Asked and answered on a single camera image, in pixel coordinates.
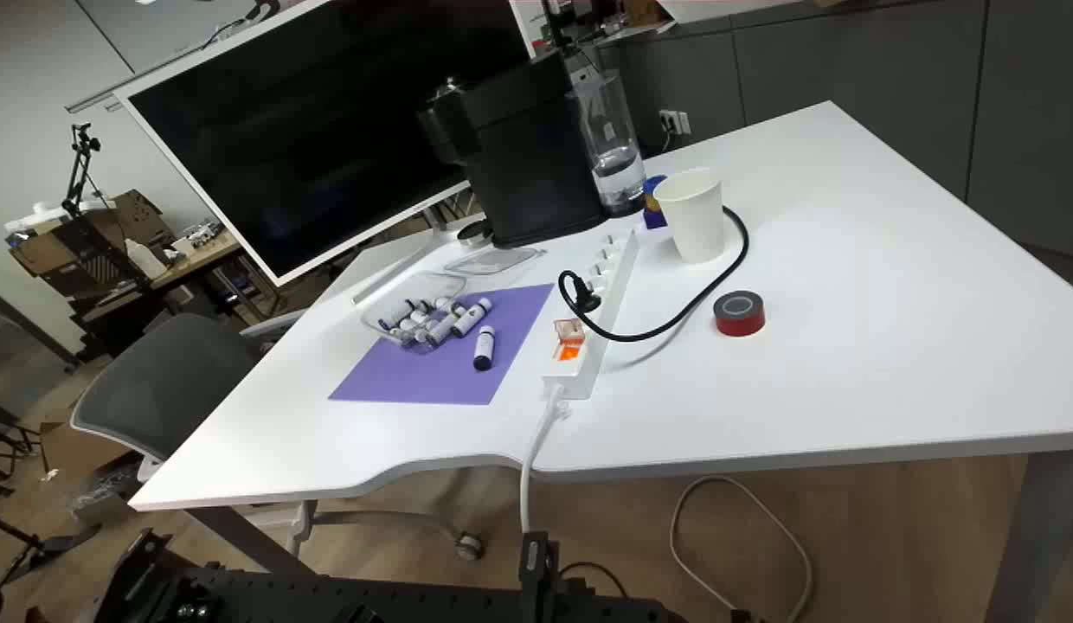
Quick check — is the clear bowl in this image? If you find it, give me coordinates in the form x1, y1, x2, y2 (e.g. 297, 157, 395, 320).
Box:
360, 270, 473, 351

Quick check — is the white power strip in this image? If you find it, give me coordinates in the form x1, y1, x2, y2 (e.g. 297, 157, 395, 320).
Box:
540, 218, 646, 405

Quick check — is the grey monitor stand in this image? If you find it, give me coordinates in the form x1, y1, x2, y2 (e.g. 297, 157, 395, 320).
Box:
353, 182, 550, 308

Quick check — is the purple mat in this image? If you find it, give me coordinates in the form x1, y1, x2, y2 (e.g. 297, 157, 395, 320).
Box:
326, 281, 556, 407

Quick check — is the black box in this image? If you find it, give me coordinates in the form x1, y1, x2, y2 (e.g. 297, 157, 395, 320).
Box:
415, 48, 616, 251

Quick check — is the white paper cup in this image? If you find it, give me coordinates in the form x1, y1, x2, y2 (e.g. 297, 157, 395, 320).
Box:
653, 166, 730, 265

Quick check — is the red tape roll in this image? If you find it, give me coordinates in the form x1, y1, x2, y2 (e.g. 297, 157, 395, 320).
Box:
708, 287, 768, 340

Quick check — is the white framed computer monitor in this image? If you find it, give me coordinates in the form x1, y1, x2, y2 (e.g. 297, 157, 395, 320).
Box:
117, 0, 534, 290

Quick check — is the black perforated breadboard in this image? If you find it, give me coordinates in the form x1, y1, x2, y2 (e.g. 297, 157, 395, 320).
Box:
88, 528, 690, 623

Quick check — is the grey office chair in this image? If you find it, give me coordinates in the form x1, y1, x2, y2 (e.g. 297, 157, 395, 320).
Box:
65, 308, 491, 565

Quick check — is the cluttered wooden desk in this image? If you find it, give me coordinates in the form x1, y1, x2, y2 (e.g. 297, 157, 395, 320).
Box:
2, 187, 273, 351

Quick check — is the grey table leg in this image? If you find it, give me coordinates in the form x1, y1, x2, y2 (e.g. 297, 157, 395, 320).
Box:
981, 451, 1073, 623

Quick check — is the black power cable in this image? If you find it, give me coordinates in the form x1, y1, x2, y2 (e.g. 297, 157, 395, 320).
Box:
555, 205, 754, 345

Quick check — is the white power strip cable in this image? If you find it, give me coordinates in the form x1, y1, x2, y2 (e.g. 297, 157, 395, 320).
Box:
511, 391, 563, 539

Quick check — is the white wall outlet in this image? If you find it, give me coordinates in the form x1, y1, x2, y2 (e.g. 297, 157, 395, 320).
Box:
653, 103, 695, 144

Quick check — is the white cable loop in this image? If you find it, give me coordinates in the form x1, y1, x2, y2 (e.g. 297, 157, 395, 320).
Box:
669, 473, 815, 623

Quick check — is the black camera tripod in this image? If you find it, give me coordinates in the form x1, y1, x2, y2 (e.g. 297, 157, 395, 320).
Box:
58, 116, 115, 218

